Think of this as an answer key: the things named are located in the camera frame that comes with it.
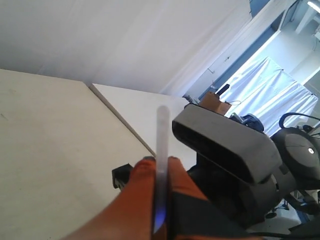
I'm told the clear plastic stick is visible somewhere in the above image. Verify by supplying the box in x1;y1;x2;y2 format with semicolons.
153;105;170;233

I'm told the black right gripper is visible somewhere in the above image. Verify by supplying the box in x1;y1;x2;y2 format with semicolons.
111;163;133;189

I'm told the white distant curtain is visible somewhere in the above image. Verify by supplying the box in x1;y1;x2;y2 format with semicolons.
220;57;319;136

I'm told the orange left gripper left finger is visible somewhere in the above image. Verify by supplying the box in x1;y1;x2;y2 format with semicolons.
64;157;156;240

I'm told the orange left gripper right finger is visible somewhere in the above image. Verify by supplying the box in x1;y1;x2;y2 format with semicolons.
167;156;260;240

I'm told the brown cardboard box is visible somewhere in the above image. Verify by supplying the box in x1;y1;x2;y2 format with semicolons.
199;91;232;115

